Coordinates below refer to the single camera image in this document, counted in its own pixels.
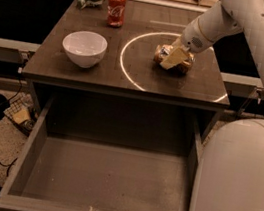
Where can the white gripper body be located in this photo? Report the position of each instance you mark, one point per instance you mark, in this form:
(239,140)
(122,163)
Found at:
(193,37)

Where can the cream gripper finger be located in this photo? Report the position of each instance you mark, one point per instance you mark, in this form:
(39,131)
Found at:
(177,43)
(176,56)

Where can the orange soda can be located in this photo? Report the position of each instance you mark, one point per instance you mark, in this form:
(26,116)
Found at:
(163,50)

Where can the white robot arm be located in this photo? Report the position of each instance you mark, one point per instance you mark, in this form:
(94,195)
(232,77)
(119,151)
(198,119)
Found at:
(230,175)

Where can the red cola can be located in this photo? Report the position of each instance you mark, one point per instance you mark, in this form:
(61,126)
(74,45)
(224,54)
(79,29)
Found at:
(115,16)

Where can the white ceramic bowl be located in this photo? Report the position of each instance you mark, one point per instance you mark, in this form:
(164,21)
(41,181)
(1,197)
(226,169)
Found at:
(85,49)

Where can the wire basket with items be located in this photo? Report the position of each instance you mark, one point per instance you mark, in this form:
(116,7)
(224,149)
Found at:
(21,113)

